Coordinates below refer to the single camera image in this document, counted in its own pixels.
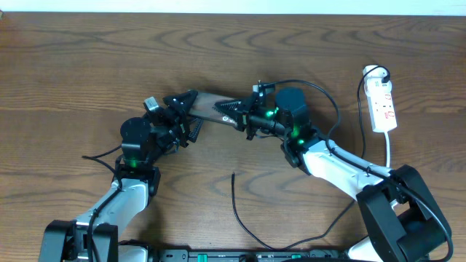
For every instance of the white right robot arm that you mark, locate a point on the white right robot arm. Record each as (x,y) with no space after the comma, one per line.
(402,219)

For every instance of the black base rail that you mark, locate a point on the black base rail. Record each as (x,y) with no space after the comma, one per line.
(175,255)

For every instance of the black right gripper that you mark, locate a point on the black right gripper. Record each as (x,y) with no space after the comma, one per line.
(242,112)

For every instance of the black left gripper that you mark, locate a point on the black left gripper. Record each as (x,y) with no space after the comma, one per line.
(180,124)

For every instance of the white USB charger adapter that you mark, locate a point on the white USB charger adapter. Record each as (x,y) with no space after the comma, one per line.
(373,74)

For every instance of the white power strip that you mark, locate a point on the white power strip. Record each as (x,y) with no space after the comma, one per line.
(380,105)

